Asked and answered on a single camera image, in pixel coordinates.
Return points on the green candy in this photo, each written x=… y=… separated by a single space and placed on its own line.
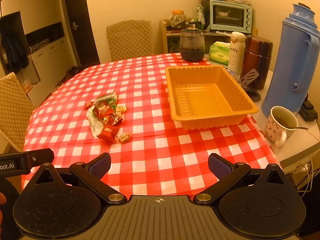
x=124 y=137

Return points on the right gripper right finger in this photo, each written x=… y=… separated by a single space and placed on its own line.
x=229 y=175

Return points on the orange plastic tray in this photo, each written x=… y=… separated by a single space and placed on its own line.
x=202 y=97

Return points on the quilted beige chair left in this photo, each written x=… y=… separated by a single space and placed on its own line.
x=16 y=110

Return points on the metal spoon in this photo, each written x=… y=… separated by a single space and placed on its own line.
x=298 y=127

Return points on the blue thermos jug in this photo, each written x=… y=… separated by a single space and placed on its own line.
x=296 y=61

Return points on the orange lid jar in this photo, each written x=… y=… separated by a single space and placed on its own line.
x=177 y=19

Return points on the white miffy bottle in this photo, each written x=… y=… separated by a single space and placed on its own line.
x=236 y=52

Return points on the small red candy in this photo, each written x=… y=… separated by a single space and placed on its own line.
x=88 y=105

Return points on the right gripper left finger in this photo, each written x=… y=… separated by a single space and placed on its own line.
x=88 y=176

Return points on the quilted beige chair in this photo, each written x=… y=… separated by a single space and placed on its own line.
x=16 y=110
x=129 y=39

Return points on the white cabinet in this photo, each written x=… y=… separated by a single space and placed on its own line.
x=34 y=45

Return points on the light blue toaster oven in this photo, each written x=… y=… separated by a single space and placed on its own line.
x=230 y=16

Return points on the black seaweed snack pack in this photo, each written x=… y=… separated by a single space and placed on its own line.
x=109 y=98

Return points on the white patterned mug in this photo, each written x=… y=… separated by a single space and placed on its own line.
x=281 y=124

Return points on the red gold candy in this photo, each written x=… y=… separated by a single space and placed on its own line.
x=112 y=119

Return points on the wooden shelf unit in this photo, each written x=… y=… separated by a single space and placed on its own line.
x=171 y=38

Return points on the glass jar dark contents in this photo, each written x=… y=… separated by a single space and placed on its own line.
x=192 y=46

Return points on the white green snack bag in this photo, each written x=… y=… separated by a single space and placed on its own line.
x=96 y=126

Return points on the yellow cake snack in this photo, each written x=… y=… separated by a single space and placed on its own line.
x=120 y=109

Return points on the quilted beige chair back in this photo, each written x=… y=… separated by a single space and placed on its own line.
x=129 y=39

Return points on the brown metal thermos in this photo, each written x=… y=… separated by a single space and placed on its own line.
x=257 y=56

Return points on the green tissue pack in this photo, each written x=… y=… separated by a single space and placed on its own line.
x=219 y=52

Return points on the red checkered tablecloth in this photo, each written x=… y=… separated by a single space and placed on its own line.
x=161 y=158

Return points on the large red snack packet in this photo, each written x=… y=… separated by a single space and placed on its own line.
x=102 y=110

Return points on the dark door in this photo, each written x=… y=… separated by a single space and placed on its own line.
x=82 y=33

